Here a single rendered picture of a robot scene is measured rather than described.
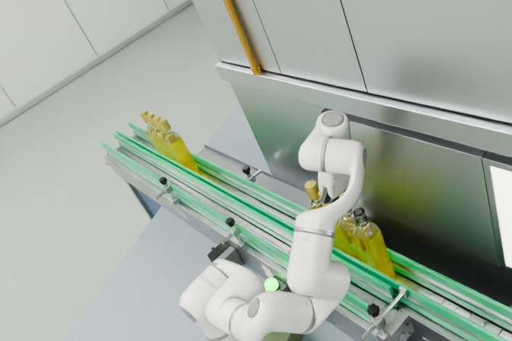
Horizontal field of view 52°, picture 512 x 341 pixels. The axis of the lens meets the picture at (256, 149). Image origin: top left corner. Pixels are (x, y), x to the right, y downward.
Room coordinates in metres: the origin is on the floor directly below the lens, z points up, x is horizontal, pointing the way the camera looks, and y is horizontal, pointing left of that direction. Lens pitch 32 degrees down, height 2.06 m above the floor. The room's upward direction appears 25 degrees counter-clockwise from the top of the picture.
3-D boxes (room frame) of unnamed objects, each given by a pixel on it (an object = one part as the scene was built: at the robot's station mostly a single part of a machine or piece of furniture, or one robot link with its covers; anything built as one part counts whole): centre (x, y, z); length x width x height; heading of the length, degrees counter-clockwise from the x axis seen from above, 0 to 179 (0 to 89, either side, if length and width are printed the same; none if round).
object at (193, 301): (1.00, 0.28, 1.06); 0.13 x 0.10 x 0.16; 122
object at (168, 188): (1.75, 0.40, 0.94); 0.07 x 0.04 x 0.13; 116
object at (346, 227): (1.05, -0.15, 0.99); 0.06 x 0.06 x 0.21; 26
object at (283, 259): (1.63, 0.29, 0.93); 1.75 x 0.01 x 0.08; 26
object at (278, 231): (1.67, 0.23, 0.93); 1.75 x 0.01 x 0.08; 26
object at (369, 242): (0.99, -0.17, 0.99); 0.06 x 0.06 x 0.21; 26
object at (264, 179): (1.63, 0.03, 0.84); 0.95 x 0.09 x 0.11; 26
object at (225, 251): (1.43, 0.26, 0.79); 0.08 x 0.08 x 0.08; 26
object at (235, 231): (1.34, 0.20, 0.94); 0.07 x 0.04 x 0.13; 116
